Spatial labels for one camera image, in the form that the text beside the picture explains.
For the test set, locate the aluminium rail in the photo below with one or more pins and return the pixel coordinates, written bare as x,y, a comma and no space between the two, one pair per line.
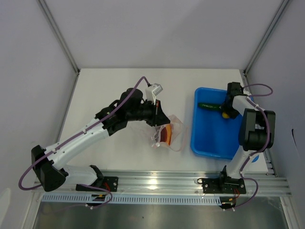
185,183

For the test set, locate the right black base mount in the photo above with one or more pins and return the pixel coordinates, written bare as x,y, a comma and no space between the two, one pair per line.
214,186

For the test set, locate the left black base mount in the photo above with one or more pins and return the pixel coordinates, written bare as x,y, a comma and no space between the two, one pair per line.
108,183

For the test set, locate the green cucumber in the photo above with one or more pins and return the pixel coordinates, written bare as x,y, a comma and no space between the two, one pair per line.
207,106

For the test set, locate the right aluminium frame post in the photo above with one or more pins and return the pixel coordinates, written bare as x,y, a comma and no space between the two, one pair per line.
279,13

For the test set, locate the aluminium frame post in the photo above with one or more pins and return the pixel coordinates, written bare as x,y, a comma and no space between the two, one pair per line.
279,13
57,33

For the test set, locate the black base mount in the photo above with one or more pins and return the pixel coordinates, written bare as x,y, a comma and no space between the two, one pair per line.
108,183
214,186

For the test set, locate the blue plastic tray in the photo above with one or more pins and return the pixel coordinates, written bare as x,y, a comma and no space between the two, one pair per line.
212,135

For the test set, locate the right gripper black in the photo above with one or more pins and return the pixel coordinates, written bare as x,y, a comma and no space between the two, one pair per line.
232,114

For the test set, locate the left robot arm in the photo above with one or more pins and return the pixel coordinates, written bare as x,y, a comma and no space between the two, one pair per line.
51,163

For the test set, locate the left aluminium frame post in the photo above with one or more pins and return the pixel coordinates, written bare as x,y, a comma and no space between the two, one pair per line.
57,33

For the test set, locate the clear pink zip top bag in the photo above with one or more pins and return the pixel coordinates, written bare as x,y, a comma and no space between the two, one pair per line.
172,136

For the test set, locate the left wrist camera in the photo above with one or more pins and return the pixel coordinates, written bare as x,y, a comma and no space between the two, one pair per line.
152,91

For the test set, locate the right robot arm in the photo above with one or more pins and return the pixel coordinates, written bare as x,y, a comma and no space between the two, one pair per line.
256,134

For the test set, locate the yellow lemon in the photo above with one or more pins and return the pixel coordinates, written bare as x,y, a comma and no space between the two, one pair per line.
225,116

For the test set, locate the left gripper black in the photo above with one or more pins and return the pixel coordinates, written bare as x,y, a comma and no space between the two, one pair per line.
158,117

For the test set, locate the red orange steak slice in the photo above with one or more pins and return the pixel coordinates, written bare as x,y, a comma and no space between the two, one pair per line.
166,134

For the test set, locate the white slotted cable duct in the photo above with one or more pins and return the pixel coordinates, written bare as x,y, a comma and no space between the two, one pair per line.
132,199

